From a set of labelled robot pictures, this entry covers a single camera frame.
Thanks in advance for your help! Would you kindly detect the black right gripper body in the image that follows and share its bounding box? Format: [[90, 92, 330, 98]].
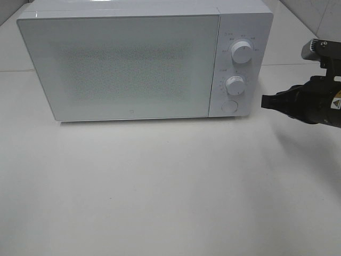
[[302, 39, 340, 125]]

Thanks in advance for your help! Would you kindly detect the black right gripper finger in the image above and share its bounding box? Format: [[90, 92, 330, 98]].
[[261, 85, 301, 117]]

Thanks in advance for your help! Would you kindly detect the white timer knob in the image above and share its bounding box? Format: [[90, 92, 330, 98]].
[[225, 76, 246, 96]]

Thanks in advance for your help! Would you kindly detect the round white door button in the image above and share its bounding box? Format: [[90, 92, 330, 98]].
[[222, 100, 238, 114]]

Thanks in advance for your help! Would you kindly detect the white microwave door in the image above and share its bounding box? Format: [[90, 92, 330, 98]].
[[17, 15, 219, 122]]

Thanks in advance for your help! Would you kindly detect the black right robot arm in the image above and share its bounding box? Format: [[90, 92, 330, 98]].
[[261, 39, 340, 128]]

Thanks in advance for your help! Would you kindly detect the upper white power knob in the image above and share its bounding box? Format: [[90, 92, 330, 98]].
[[231, 38, 253, 64]]

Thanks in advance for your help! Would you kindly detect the white microwave oven body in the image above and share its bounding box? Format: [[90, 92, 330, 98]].
[[17, 1, 273, 118]]

